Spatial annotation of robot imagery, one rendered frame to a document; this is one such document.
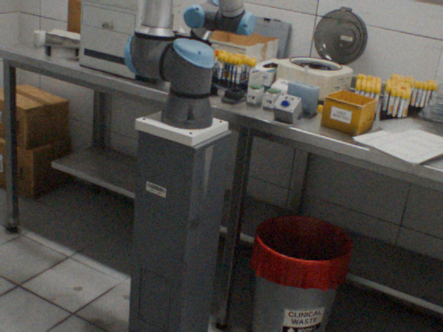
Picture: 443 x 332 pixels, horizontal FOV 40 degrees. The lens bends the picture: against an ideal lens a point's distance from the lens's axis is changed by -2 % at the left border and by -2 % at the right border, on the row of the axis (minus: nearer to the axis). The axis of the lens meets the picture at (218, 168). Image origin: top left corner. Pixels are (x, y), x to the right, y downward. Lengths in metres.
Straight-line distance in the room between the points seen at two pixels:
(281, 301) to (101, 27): 1.19
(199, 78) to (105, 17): 0.72
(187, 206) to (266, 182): 1.13
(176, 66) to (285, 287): 0.87
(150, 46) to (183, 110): 0.21
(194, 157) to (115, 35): 0.78
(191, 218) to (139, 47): 0.51
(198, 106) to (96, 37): 0.76
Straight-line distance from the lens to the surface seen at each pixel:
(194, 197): 1.79
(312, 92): 2.09
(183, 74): 1.75
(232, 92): 2.15
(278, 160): 2.82
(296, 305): 2.23
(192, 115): 1.76
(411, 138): 2.04
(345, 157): 1.97
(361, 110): 1.98
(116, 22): 2.34
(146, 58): 1.80
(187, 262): 1.89
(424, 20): 2.50
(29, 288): 2.66
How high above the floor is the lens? 1.48
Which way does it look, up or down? 22 degrees down
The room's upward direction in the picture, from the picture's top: 6 degrees clockwise
